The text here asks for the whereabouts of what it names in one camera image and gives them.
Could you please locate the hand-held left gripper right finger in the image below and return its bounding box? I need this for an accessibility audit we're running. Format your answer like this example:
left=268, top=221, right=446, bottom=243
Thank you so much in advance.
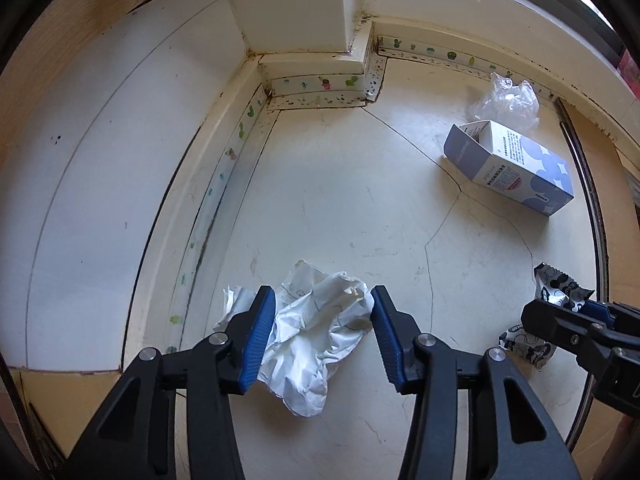
left=371, top=285, right=583, bottom=480

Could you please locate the white paper wrapper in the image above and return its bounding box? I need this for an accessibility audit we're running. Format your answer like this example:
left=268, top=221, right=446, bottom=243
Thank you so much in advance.
left=212, top=259, right=376, bottom=418

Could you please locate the pink printed packet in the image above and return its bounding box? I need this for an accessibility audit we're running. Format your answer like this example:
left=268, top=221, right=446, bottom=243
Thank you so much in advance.
left=617, top=50, right=640, bottom=96

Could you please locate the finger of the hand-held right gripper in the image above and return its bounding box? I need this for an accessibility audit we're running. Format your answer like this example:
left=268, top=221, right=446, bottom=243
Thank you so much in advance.
left=521, top=298, right=640, bottom=357
left=582, top=301, right=640, bottom=337

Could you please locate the white purple carton box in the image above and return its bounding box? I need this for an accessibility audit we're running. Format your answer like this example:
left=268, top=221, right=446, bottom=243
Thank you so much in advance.
left=443, top=120, right=575, bottom=217

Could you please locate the clear plastic bag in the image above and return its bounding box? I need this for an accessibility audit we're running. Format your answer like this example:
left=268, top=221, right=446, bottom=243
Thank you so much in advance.
left=467, top=72, right=541, bottom=131

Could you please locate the black white printed wrapper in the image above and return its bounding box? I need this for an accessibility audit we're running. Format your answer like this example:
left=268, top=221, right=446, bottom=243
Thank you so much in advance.
left=498, top=262, right=596, bottom=372

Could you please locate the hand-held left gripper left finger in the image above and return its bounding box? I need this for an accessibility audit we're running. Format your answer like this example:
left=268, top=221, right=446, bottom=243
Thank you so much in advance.
left=62, top=285, right=277, bottom=480

